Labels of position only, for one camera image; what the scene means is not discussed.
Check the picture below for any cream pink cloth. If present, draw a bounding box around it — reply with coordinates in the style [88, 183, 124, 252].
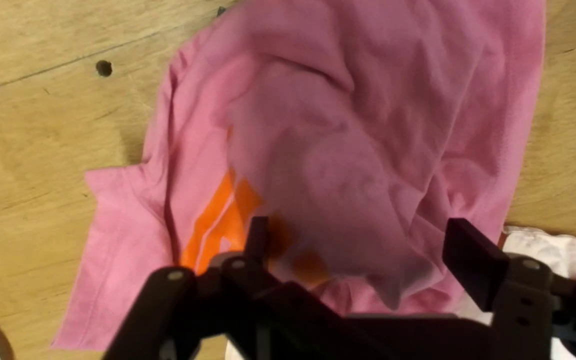
[453, 226, 576, 360]

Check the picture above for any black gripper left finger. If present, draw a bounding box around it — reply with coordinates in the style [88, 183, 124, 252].
[243, 216, 267, 261]

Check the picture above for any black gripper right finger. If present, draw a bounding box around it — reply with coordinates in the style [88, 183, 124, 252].
[442, 217, 509, 312]

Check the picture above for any pink t-shirt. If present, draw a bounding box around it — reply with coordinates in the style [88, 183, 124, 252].
[53, 0, 546, 350]

